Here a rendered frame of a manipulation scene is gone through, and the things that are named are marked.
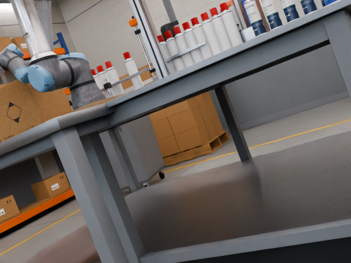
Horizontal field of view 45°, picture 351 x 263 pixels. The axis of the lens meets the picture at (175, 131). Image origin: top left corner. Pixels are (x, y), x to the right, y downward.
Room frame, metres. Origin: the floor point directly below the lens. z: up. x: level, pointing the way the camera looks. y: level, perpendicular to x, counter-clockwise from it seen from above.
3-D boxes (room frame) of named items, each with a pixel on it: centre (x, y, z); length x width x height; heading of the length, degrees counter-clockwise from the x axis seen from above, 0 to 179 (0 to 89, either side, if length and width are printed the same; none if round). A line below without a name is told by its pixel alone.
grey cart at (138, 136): (4.63, 0.62, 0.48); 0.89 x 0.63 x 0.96; 165
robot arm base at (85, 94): (1.84, 0.31, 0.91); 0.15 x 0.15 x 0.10
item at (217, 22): (1.94, -0.36, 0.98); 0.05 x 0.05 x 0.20
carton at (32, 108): (2.18, 0.65, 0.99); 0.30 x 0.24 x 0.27; 62
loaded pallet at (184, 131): (6.08, 0.00, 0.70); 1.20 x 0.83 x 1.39; 62
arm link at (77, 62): (1.83, 0.31, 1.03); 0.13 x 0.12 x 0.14; 137
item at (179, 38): (2.05, -0.18, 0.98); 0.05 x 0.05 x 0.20
